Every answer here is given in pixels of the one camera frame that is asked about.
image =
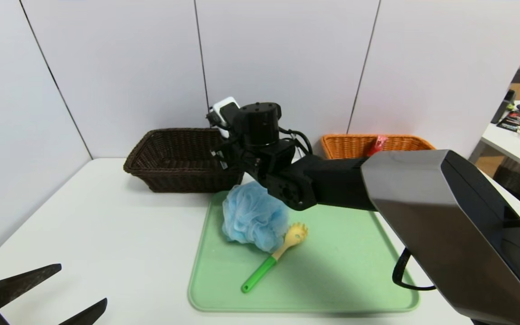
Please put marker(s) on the dark brown wicker basket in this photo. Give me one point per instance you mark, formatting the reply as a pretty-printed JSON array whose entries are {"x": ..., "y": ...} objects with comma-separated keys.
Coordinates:
[{"x": 174, "y": 178}]

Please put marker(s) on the black printed packet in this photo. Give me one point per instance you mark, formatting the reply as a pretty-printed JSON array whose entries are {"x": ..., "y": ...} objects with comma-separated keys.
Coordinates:
[{"x": 509, "y": 122}]

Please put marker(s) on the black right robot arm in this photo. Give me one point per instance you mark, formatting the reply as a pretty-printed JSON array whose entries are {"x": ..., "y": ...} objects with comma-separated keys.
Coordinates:
[{"x": 422, "y": 203}]

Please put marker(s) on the black stand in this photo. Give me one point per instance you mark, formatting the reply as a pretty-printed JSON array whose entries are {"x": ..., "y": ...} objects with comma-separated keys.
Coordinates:
[{"x": 504, "y": 103}]

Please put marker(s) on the orange wicker basket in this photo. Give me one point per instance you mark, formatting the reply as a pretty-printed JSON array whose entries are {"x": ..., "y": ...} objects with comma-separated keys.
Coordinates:
[{"x": 350, "y": 146}]

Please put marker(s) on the blue mesh bath sponge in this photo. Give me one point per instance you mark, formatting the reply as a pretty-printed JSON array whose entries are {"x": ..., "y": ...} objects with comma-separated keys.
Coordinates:
[{"x": 253, "y": 221}]

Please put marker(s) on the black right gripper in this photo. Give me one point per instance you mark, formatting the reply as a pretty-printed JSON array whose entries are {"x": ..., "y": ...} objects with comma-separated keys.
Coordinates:
[{"x": 220, "y": 155}]

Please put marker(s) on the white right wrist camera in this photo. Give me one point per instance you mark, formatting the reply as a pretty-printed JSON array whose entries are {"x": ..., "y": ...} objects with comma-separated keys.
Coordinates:
[{"x": 224, "y": 108}]

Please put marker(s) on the light green plastic tray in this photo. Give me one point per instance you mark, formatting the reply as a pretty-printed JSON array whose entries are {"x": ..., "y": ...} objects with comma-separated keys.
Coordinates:
[{"x": 332, "y": 280}]

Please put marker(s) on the white side table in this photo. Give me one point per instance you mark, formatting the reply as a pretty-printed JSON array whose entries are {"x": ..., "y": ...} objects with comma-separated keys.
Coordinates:
[{"x": 513, "y": 145}]

